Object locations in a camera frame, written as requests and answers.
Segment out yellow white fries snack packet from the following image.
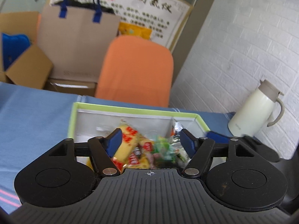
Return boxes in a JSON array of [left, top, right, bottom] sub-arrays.
[[112, 120, 140, 172]]

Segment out green candy packet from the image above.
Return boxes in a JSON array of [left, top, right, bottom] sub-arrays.
[[152, 136, 190, 168]]

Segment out yellow waffle snack packet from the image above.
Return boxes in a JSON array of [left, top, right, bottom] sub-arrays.
[[123, 138, 155, 169]]

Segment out silver snack packet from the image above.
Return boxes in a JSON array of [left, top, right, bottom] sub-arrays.
[[170, 118, 189, 162]]

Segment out green cardboard snack box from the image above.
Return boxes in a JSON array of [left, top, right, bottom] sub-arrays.
[[67, 103, 209, 143]]

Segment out white thermos jug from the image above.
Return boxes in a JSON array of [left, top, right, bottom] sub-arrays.
[[228, 79, 285, 137]]

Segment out blue striped tablecloth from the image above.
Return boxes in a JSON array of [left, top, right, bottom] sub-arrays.
[[0, 81, 237, 215]]

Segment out orange chair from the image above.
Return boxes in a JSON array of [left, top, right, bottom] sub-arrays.
[[95, 35, 174, 107]]

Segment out open cardboard box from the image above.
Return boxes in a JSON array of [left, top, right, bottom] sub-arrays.
[[1, 12, 96, 96]]

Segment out yellow bag behind chair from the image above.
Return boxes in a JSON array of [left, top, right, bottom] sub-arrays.
[[118, 22, 152, 40]]

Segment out chinese text poster board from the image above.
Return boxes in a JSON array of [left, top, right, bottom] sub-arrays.
[[49, 0, 192, 50]]

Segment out brown paper bag blue handles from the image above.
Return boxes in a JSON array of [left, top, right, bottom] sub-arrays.
[[37, 0, 120, 83]]

